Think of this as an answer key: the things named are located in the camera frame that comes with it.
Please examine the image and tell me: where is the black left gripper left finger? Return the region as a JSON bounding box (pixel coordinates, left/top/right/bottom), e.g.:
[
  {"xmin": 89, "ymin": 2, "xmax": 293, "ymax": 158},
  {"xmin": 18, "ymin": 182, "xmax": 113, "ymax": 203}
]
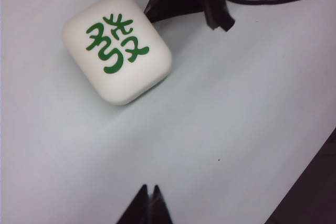
[{"xmin": 115, "ymin": 184, "xmax": 151, "ymax": 224}]

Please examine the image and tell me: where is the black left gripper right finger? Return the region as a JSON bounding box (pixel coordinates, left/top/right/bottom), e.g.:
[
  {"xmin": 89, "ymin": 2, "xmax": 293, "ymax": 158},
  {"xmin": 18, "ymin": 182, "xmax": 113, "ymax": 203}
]
[{"xmin": 149, "ymin": 184, "xmax": 175, "ymax": 224}]

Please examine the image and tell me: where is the white green foam mahjong tile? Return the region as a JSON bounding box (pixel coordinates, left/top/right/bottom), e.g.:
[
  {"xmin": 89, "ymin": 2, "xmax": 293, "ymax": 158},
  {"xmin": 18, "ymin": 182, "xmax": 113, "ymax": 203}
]
[{"xmin": 61, "ymin": 0, "xmax": 173, "ymax": 105}]

